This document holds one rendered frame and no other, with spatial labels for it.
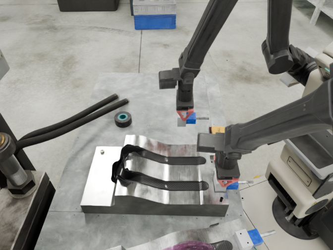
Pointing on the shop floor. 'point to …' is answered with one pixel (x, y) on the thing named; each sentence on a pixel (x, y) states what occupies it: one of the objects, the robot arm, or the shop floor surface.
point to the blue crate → (154, 22)
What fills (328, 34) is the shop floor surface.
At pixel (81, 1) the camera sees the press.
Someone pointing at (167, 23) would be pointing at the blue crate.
